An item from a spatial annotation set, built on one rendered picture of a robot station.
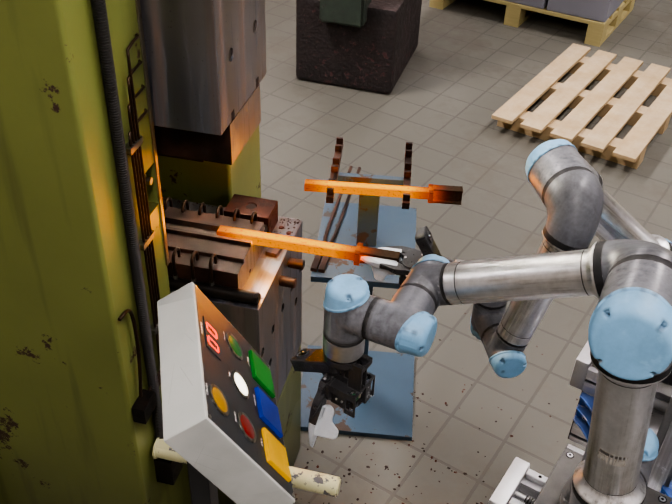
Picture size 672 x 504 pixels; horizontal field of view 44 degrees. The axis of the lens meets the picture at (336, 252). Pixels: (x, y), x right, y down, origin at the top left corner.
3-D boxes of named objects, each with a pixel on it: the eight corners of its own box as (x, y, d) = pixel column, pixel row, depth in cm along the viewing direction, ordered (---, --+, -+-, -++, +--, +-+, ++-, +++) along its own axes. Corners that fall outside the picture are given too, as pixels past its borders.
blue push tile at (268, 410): (278, 406, 159) (257, 385, 154) (283, 437, 153) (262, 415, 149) (270, 411, 159) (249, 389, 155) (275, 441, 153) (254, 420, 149)
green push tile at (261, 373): (270, 370, 167) (251, 348, 162) (276, 397, 161) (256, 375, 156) (263, 374, 167) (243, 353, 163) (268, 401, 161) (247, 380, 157)
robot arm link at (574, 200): (632, 205, 159) (527, 384, 185) (609, 174, 167) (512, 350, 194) (579, 194, 155) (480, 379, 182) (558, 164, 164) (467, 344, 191)
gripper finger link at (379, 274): (357, 281, 195) (397, 286, 193) (358, 261, 191) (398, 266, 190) (360, 273, 197) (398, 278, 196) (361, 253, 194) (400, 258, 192)
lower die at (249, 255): (264, 247, 210) (263, 219, 205) (238, 296, 195) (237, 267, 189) (110, 220, 217) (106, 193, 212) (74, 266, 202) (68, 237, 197)
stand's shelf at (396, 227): (416, 213, 272) (416, 207, 271) (413, 290, 240) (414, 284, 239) (324, 205, 274) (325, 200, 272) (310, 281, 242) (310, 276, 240)
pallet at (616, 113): (628, 180, 417) (633, 161, 411) (481, 130, 455) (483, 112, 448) (701, 94, 499) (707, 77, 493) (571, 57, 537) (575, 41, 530)
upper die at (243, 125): (261, 121, 189) (260, 83, 183) (232, 165, 173) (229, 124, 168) (91, 97, 196) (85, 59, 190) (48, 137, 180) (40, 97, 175)
